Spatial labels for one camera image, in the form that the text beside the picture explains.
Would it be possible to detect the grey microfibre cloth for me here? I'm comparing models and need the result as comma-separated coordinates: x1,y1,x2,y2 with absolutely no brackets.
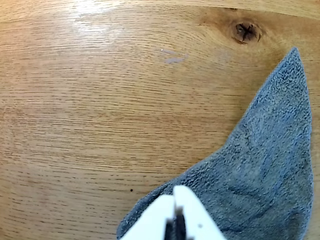
116,46,315,240

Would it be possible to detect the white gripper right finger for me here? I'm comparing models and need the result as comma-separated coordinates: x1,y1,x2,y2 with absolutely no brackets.
173,185,226,240

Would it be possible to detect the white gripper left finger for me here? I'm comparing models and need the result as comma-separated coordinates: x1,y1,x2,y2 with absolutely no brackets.
121,194,176,240

